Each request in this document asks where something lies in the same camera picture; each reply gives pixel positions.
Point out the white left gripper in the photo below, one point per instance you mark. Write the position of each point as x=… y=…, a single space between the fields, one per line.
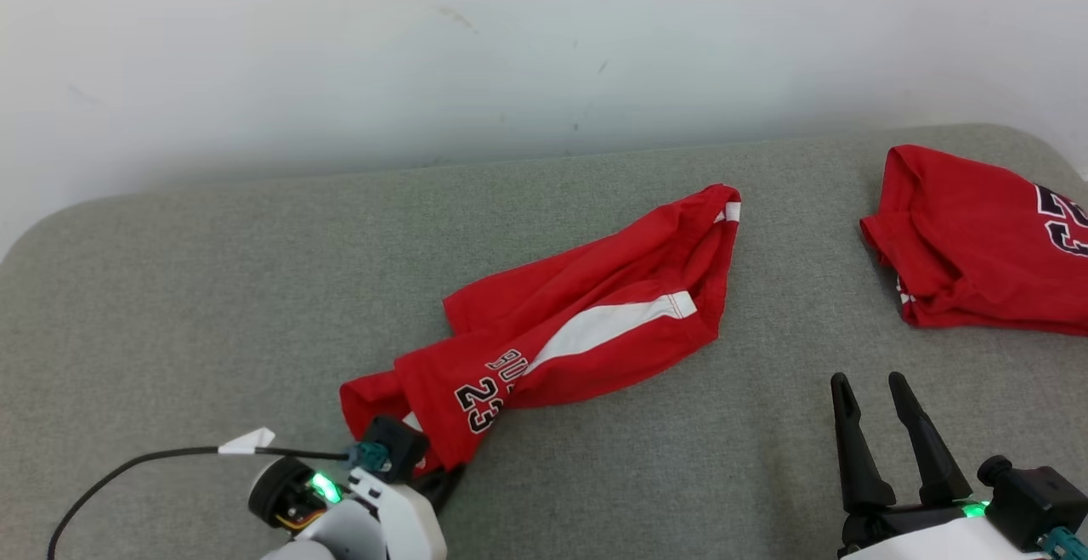
x=408 y=522

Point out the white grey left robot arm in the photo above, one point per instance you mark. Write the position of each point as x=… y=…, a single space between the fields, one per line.
x=306 y=539

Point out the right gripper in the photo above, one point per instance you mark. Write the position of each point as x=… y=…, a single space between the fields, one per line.
x=918 y=539

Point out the red shorts with white stripe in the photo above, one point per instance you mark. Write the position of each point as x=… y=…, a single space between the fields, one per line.
x=595 y=288

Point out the grey fabric sofa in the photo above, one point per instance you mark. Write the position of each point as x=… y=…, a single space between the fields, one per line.
x=255 y=288

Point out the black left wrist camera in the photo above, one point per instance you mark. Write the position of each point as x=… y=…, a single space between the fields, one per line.
x=395 y=445

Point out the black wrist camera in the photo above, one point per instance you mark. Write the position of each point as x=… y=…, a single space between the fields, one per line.
x=395 y=445
x=1041 y=500

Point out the red shirt with white sleeves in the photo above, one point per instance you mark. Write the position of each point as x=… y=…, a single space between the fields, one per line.
x=969 y=237

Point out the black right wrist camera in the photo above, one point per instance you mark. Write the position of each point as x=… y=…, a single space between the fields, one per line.
x=1041 y=500

